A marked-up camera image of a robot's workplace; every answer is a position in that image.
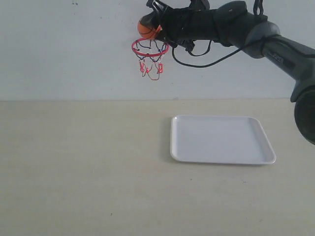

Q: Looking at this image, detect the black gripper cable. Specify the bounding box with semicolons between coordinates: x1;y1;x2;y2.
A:
171;39;244;69

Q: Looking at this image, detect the small orange basketball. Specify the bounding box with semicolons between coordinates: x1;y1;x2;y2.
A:
137;22;154;40

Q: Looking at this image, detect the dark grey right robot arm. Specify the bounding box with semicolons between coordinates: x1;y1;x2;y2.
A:
138;0;315;143

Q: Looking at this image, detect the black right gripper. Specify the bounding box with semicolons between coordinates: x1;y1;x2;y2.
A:
139;0;219;51

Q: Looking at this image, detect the white square plastic tray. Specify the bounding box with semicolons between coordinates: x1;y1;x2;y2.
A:
170;115;277;166

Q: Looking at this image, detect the red mini basketball hoop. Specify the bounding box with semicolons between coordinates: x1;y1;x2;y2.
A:
131;38;170;81

